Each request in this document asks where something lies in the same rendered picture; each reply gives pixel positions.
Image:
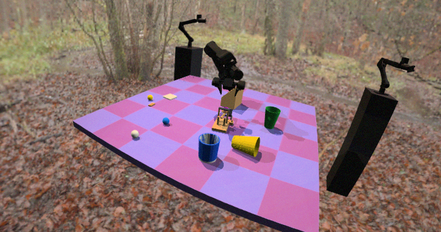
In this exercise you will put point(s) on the blue mug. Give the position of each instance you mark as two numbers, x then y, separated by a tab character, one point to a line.
208	147

